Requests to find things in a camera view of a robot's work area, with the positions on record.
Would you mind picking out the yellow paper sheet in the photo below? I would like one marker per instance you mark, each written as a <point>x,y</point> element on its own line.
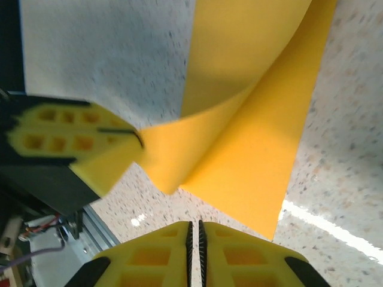
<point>245,143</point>

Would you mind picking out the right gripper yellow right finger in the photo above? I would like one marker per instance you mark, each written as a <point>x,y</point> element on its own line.
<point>245,263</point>

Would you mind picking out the blue printed side panel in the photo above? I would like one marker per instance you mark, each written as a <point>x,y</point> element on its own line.
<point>10,45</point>

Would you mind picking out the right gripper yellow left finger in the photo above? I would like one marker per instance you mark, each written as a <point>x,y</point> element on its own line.
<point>149,263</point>

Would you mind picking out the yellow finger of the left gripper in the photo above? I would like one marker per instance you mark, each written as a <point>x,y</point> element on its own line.
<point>60,143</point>
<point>68,116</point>

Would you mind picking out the long aluminium base rail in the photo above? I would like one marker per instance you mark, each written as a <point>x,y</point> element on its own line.
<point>98,227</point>

